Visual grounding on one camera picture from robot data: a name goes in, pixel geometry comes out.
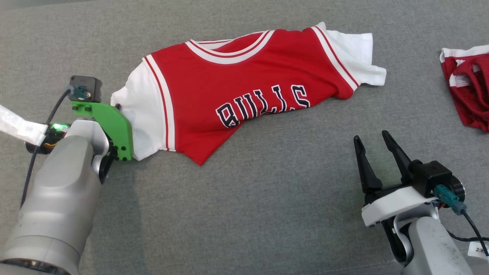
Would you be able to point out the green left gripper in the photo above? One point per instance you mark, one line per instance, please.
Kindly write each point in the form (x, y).
(114, 122)

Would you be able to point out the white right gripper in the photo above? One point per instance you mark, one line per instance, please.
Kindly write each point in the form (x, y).
(393, 202)

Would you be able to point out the red white Bulls jersey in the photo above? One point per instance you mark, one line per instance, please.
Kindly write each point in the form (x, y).
(214, 84)

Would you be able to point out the red shorts with white stripes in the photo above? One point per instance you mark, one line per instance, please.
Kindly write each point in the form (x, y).
(473, 103)

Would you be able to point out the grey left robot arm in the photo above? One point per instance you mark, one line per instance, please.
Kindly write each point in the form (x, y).
(57, 198)

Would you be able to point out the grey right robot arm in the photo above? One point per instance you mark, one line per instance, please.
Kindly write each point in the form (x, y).
(431, 248)

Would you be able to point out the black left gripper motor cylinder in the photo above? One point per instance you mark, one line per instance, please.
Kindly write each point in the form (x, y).
(57, 130)

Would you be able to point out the white tape label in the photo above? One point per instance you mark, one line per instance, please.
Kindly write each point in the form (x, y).
(19, 126)

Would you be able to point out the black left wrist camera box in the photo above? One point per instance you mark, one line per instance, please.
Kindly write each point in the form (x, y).
(89, 86)

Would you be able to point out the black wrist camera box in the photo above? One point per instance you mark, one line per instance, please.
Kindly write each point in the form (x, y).
(431, 177)
(89, 86)

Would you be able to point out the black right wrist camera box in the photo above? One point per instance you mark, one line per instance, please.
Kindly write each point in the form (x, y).
(431, 177)

